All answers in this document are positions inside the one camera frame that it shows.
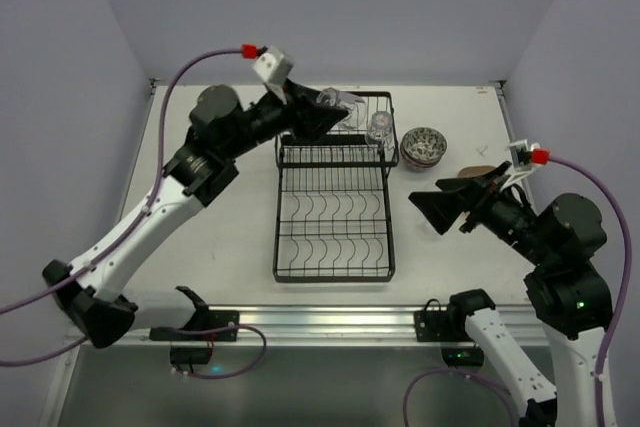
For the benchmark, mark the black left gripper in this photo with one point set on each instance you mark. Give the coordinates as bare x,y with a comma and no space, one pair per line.
293,110

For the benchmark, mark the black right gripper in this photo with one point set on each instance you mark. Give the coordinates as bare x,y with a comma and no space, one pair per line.
476,204

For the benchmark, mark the clear drinking glass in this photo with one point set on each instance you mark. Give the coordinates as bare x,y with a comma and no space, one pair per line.
379,129
354,105

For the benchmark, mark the black floral patterned bowl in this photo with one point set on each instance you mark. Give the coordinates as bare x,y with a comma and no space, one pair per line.
424,144

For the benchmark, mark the brown textured bowl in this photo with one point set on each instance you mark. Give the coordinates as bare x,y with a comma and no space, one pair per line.
475,171

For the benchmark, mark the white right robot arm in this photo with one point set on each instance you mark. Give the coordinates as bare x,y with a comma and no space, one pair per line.
569,297

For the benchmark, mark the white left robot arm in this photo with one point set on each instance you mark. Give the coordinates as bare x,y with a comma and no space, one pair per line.
91,290

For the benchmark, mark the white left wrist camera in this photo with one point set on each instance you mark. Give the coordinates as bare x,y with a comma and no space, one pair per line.
273,67

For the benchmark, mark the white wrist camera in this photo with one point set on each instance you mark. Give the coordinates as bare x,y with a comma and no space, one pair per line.
273,67
520,165

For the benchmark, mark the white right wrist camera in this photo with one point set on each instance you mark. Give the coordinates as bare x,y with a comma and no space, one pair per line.
520,165

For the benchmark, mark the black wire dish rack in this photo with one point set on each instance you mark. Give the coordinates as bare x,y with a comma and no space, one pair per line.
334,217

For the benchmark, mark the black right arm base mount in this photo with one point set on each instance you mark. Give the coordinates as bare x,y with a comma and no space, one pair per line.
445,332

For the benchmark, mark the aluminium mounting rail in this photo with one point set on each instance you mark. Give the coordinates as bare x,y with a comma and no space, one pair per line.
341,325

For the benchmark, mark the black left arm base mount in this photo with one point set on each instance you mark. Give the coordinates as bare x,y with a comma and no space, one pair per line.
191,346

